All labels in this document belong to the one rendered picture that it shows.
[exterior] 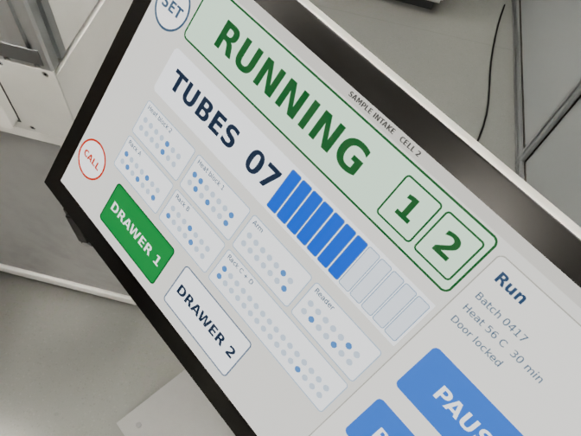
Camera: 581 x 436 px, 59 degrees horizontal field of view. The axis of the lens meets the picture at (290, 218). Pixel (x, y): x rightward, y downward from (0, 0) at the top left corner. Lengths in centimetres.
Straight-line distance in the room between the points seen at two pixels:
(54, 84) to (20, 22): 9
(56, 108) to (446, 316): 61
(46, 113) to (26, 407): 92
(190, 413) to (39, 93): 91
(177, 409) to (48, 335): 42
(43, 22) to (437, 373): 57
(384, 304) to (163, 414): 111
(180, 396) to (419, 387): 110
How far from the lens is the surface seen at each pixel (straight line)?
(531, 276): 35
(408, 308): 37
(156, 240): 49
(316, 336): 41
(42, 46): 71
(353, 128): 37
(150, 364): 151
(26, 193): 112
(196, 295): 47
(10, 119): 85
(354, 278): 38
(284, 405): 44
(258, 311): 43
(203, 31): 46
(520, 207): 35
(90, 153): 55
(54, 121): 83
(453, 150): 35
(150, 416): 144
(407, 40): 234
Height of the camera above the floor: 145
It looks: 60 degrees down
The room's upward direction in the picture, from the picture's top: 12 degrees clockwise
